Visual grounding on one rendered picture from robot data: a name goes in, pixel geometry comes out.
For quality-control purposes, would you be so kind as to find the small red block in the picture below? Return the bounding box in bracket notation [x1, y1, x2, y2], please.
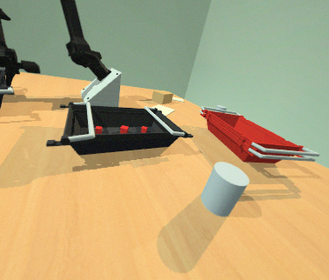
[96, 126, 102, 134]
[120, 126, 129, 134]
[141, 126, 148, 133]

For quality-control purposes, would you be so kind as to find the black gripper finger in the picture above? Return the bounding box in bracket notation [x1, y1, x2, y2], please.
[5, 68, 20, 86]

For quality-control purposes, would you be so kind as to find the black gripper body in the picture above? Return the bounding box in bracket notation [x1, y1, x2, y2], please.
[0, 37, 41, 73]

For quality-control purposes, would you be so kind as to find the grey cylinder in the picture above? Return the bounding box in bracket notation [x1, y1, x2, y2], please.
[216, 105, 227, 110]
[201, 162, 250, 217]

